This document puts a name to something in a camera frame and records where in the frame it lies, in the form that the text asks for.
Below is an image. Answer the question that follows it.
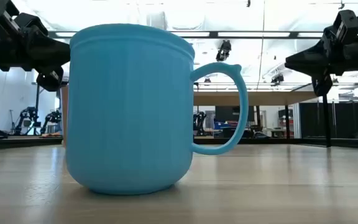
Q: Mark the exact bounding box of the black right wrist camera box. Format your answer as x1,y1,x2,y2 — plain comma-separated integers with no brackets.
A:
333,9,358,45

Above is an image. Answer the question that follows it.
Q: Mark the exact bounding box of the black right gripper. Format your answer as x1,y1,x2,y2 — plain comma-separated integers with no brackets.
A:
284,26,358,98

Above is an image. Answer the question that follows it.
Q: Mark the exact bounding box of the black ceiling-hung camera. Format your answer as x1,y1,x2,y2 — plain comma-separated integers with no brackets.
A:
270,73,285,87
215,39,232,63

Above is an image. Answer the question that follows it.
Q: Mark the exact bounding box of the dark background screen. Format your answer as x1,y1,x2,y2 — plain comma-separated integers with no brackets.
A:
214,106,256,123

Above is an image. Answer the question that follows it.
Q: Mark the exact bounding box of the black room partition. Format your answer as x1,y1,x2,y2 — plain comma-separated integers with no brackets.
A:
299,95,358,139

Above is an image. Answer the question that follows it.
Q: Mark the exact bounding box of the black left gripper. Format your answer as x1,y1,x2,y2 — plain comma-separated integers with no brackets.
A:
0,26,71,93

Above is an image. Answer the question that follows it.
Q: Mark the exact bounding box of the black overhead frame beam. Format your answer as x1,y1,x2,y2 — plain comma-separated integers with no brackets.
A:
47,30,324,39

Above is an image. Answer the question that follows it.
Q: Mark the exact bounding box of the large blue plastic mug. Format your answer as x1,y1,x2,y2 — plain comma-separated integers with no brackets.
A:
65,23,250,196

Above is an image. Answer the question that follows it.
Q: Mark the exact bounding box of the black table edge rail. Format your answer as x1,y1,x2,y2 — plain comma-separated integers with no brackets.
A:
0,136,358,151

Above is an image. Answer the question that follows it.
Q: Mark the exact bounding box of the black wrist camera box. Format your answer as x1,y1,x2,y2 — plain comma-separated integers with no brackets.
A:
13,12,49,37
333,9,358,45

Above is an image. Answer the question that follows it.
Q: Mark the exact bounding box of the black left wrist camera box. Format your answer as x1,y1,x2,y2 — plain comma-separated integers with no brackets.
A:
13,12,49,37

